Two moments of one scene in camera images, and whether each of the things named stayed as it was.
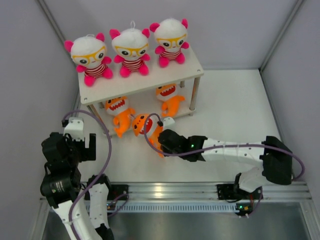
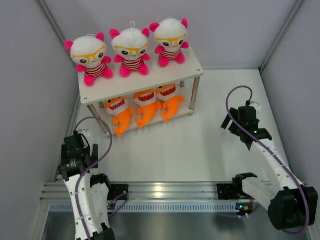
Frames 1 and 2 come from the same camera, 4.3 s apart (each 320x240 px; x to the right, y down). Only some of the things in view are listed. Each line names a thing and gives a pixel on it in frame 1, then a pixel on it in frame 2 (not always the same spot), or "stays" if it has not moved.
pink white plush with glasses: x=171 y=35 stays
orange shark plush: x=153 y=132 -> x=146 y=100
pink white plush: x=131 y=45 stays
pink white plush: x=88 y=53 stays
